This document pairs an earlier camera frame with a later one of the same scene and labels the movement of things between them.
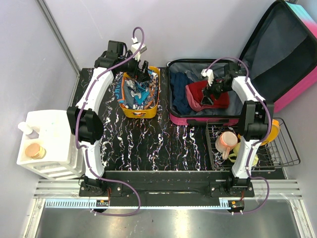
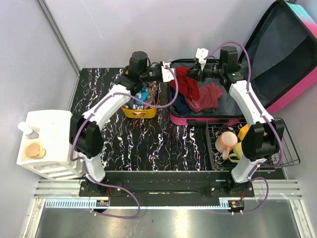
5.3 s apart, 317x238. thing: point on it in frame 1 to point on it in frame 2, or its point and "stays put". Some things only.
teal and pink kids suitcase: x=281 y=53 stays put
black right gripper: x=207 y=91 to x=195 y=76
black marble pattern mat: x=145 y=144 stays put
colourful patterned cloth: x=134 y=95 stays put
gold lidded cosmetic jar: x=34 y=150 stays put
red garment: x=198 y=88 to x=187 y=86
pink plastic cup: x=225 y=141 stays put
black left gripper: x=145 y=76 to x=159 y=67
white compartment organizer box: x=62 y=159 stays put
